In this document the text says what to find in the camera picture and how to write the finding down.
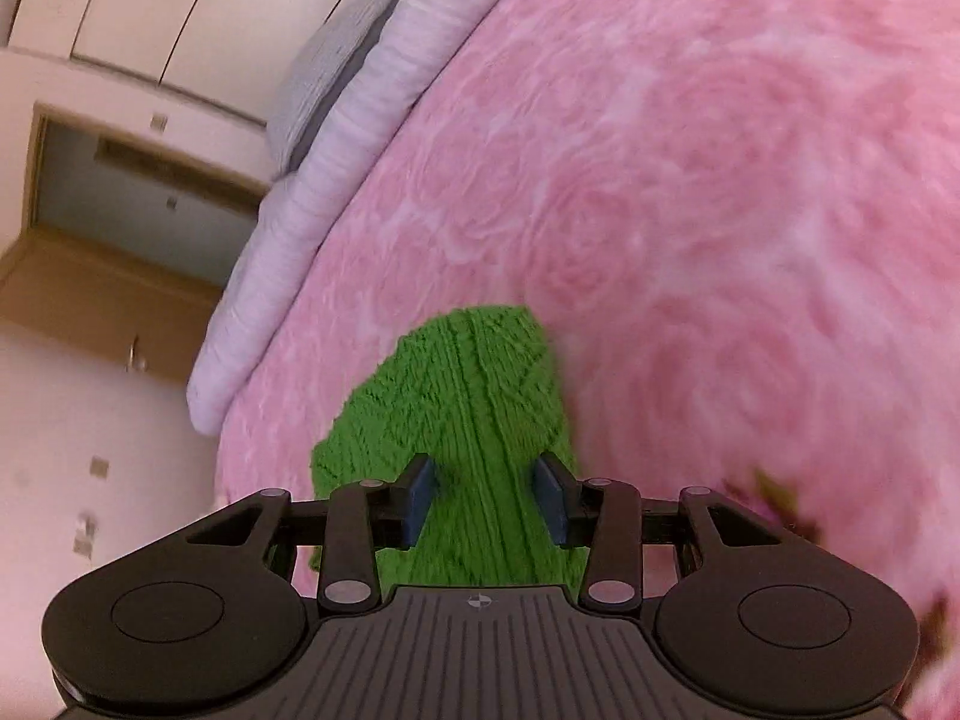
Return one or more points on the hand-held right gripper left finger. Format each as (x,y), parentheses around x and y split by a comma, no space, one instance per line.
(420,499)

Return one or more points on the grey ribbed quilt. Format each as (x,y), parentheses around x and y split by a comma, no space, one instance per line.
(322,165)

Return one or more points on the wall switch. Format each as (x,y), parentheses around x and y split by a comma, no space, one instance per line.
(99,466)
(159,121)

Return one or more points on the grey pillow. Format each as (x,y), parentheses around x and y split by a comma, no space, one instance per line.
(330,67)

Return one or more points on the pink floral blanket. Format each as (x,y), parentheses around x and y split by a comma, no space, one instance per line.
(712,165)

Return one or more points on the wooden door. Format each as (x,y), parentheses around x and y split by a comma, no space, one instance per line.
(97,300)

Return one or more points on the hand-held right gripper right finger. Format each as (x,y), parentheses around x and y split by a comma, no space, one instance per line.
(551,499)

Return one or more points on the frosted glass door frame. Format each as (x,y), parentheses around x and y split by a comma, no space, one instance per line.
(135,187)

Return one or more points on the green knitted sweater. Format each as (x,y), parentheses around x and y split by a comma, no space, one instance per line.
(465,390)

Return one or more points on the white wardrobe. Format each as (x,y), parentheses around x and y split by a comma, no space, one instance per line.
(187,7)

